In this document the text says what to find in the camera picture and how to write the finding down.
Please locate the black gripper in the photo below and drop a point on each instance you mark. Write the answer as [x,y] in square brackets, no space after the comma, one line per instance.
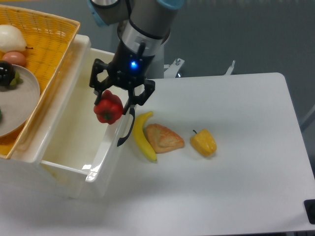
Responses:
[128,68]

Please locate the red bell pepper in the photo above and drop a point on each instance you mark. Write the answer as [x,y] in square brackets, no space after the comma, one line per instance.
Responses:
[109,109]

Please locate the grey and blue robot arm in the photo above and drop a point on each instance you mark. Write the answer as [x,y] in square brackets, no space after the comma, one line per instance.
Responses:
[147,26]

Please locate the white open upper drawer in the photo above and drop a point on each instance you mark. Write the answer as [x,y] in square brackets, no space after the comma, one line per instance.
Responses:
[81,147]

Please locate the white drawer cabinet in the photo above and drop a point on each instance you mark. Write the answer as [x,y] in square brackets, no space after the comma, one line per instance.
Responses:
[24,168]

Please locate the yellow bell pepper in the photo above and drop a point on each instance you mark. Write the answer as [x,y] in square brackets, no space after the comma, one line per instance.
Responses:
[203,142]

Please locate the yellow banana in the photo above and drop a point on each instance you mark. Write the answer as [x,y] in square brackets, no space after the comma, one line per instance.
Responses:
[140,138]

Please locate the triangular pastry turnover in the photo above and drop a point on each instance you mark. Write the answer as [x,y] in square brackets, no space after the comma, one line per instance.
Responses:
[163,139]

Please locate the yellow wicker basket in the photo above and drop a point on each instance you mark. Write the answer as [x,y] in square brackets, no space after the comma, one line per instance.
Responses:
[49,37]

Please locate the grey round plate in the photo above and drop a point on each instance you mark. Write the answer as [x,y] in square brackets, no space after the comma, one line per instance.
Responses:
[18,103]

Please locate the pink egg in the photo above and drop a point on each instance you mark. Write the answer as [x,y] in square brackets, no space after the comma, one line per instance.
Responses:
[16,58]

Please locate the dark purple mangosteen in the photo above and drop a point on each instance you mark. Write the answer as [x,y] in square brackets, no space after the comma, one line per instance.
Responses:
[9,76]

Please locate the white pear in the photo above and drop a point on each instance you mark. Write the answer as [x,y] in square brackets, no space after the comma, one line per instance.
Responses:
[11,39]

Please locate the black object at table edge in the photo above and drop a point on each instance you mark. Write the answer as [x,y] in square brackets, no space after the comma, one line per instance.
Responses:
[310,210]

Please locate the white bracket behind table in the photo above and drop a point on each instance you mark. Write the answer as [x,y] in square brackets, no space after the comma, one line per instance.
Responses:
[230,68]

